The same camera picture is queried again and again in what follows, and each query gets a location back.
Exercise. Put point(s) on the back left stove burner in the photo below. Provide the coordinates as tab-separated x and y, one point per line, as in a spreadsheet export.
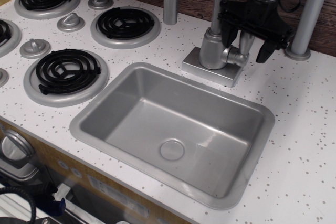
44	9

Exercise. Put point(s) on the left edge stove burner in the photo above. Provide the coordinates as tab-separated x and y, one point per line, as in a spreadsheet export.
10	36

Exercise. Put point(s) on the grey stove knob top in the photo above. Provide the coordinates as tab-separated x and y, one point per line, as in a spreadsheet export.
100	4

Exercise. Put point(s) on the back right stove burner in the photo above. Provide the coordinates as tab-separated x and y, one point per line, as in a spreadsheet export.
125	28

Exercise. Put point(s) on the front right stove burner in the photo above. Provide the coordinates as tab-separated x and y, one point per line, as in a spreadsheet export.
66	77

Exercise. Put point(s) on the grey stove knob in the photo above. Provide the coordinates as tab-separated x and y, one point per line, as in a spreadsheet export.
71	23
100	4
35	48

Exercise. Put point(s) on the grey stove knob lower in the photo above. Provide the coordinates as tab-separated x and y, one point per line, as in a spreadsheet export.
35	48

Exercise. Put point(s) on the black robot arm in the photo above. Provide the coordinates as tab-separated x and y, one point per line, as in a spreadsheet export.
261	19

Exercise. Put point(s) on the silver oven door handle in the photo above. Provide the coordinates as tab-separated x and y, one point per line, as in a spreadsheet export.
15	149

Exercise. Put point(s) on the silver faucet lever handle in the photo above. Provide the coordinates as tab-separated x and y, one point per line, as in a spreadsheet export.
239	56

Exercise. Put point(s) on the grey toy sink basin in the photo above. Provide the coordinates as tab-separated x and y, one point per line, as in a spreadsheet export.
200	141

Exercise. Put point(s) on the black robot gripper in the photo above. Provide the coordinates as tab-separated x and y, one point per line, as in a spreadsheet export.
259	18

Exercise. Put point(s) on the grey stove knob middle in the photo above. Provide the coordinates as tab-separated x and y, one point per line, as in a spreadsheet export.
71	23

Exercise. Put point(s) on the grey vertical support pole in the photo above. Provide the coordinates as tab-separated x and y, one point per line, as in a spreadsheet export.
299	50

